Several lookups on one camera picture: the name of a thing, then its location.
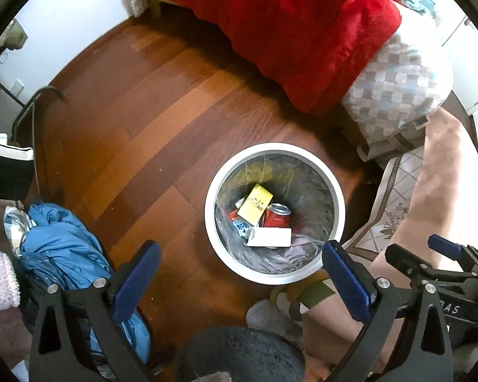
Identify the white box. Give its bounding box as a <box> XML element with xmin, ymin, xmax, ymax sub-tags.
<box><xmin>247</xmin><ymin>227</ymin><xmax>293</xmax><ymax>248</ymax></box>

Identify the white round trash bin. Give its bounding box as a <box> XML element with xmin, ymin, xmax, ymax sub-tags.
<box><xmin>204</xmin><ymin>142</ymin><xmax>346</xmax><ymax>286</ymax></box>

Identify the black white bag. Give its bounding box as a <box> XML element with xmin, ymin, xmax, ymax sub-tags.
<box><xmin>0</xmin><ymin>129</ymin><xmax>34</xmax><ymax>200</ymax></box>

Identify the blue jacket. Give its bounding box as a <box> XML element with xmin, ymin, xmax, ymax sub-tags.
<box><xmin>20</xmin><ymin>203</ymin><xmax>152</xmax><ymax>367</ymax></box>

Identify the plaid cloth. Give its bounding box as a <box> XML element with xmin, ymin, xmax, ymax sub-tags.
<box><xmin>4</xmin><ymin>206</ymin><xmax>36</xmax><ymax>255</ymax></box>

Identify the blue white milk carton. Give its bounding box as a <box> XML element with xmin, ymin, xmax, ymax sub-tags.
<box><xmin>234</xmin><ymin>220</ymin><xmax>252</xmax><ymax>243</ymax></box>

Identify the green yellow patterned cloth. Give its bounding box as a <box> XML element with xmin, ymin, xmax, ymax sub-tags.
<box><xmin>270</xmin><ymin>270</ymin><xmax>336</xmax><ymax>324</ymax></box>

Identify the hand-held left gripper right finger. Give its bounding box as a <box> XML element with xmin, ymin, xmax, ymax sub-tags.
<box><xmin>321</xmin><ymin>239</ymin><xmax>453</xmax><ymax>382</ymax></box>

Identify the black metal frame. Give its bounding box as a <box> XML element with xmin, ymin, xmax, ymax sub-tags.
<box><xmin>10</xmin><ymin>85</ymin><xmax>66</xmax><ymax>148</ymax></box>

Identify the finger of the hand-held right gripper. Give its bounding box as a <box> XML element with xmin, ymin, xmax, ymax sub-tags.
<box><xmin>384</xmin><ymin>243</ymin><xmax>463</xmax><ymax>286</ymax></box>
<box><xmin>428</xmin><ymin>233</ymin><xmax>478</xmax><ymax>267</ymax></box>

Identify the floral diamond pattern cloth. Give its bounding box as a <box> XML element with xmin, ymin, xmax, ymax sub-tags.
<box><xmin>340</xmin><ymin>149</ymin><xmax>425</xmax><ymax>261</ymax></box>

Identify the yellow box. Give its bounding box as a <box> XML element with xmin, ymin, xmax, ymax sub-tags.
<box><xmin>237</xmin><ymin>183</ymin><xmax>274</xmax><ymax>223</ymax></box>

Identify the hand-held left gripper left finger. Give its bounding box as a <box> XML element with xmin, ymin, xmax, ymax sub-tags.
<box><xmin>29</xmin><ymin>240</ymin><xmax>162</xmax><ymax>382</ymax></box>

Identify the grey fuzzy slipper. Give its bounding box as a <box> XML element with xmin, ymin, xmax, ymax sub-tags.
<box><xmin>246</xmin><ymin>299</ymin><xmax>304</xmax><ymax>345</ymax></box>

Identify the red drink can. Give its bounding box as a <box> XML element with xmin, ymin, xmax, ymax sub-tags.
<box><xmin>263</xmin><ymin>203</ymin><xmax>291</xmax><ymax>228</ymax></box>

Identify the white door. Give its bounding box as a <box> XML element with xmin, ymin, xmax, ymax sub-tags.
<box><xmin>438</xmin><ymin>16</ymin><xmax>478</xmax><ymax>116</ymax></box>

